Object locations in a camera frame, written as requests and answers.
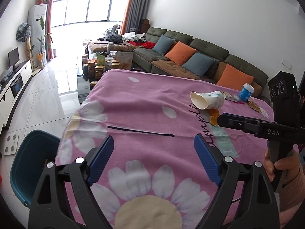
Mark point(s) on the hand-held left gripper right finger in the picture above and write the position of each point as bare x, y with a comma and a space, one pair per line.
207, 157

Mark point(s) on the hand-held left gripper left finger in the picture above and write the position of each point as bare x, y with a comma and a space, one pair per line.
102, 157

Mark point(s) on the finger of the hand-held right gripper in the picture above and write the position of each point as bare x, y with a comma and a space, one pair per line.
238, 124

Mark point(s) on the orange peel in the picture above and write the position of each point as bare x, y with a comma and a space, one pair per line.
213, 115

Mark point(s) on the teal plastic trash bin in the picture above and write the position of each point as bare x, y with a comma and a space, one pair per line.
31, 159

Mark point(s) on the person's right forearm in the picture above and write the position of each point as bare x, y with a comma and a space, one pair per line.
295, 195

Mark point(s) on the person's right hand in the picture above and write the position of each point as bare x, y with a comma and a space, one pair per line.
289, 165

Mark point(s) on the brown snack wrapper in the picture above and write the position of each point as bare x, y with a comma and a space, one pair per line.
257, 108

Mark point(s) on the clear snack wrapper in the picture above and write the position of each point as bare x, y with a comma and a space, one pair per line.
230, 96

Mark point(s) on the blue and white small cup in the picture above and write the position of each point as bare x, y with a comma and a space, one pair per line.
245, 93

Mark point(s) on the white paper cup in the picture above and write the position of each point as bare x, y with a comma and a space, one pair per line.
209, 99

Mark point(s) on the orange cushion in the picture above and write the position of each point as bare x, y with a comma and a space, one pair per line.
234, 77
180, 53

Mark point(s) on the glass top coffee table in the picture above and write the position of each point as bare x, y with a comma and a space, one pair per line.
82, 90

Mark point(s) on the blue cushion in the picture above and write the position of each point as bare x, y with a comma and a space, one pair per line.
197, 64
163, 45

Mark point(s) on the pink floral blanket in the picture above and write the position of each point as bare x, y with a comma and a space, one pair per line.
147, 95

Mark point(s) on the grey-green sofa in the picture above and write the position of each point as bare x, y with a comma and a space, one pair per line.
209, 45

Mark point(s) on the group of glass jars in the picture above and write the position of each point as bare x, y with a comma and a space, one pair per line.
95, 71

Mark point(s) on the white bathroom scale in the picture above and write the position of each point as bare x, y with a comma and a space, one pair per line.
10, 145

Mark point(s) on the green packet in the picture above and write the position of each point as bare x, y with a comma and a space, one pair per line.
100, 60

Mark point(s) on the tan paper bag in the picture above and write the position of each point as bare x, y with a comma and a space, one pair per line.
124, 61

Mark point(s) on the white and black TV cabinet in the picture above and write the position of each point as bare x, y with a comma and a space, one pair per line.
7, 102

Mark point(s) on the black cabinet appliance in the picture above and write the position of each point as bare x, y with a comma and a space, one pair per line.
16, 85

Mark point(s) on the tall leafy potted plant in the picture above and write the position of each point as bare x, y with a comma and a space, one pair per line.
40, 59

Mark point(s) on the red cloth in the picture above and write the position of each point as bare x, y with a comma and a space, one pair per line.
148, 45

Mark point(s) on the pile of clothes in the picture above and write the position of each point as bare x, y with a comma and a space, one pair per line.
126, 37

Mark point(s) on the clear plastic bag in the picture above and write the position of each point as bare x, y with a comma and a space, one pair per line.
6, 75

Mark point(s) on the white exercise machine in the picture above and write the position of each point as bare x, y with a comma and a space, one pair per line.
112, 31

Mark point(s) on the beige standing fan pole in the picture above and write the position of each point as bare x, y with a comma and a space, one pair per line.
29, 52

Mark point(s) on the black monitor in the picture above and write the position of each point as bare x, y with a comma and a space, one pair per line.
13, 56

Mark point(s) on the dark wooden cabinet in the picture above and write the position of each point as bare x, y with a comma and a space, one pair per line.
144, 26

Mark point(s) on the white standing air conditioner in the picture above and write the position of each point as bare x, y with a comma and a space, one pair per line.
35, 28

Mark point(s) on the patterned fan cover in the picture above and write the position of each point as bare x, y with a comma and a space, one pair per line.
23, 32

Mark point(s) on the large window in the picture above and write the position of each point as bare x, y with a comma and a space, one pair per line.
76, 9

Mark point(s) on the orange and grey curtain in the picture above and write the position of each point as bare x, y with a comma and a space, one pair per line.
135, 7
48, 16

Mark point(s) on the small potted green plant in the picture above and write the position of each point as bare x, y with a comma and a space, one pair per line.
42, 0

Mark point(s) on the white wall switch plate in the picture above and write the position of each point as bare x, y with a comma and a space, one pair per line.
286, 63

